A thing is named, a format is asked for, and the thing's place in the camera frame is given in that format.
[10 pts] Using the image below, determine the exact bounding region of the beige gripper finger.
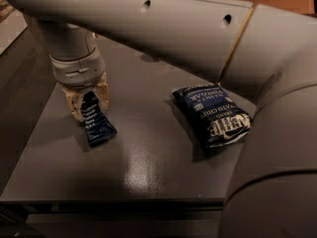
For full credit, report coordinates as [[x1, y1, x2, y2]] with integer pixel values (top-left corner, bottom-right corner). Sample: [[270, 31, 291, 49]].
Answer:
[[93, 73, 109, 112], [60, 84, 85, 123]]

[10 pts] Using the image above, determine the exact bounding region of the dark side table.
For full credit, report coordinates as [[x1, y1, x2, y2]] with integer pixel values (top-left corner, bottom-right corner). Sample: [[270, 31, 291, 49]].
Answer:
[[0, 17, 56, 192]]

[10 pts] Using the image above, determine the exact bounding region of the dark blue kettle chips bag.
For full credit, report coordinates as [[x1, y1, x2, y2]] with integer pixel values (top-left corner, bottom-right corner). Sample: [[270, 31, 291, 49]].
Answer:
[[172, 84, 252, 150]]

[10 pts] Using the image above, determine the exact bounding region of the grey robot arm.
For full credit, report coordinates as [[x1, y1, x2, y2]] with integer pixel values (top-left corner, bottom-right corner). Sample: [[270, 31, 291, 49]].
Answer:
[[1, 0, 317, 238]]

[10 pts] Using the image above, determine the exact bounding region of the dark blue rxbar wrapper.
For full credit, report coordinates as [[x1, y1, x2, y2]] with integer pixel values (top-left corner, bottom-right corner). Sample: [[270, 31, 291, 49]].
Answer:
[[80, 91, 117, 147]]

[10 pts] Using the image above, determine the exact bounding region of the white box at left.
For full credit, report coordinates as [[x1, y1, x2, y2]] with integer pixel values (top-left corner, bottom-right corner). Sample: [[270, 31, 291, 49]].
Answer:
[[0, 11, 27, 55]]

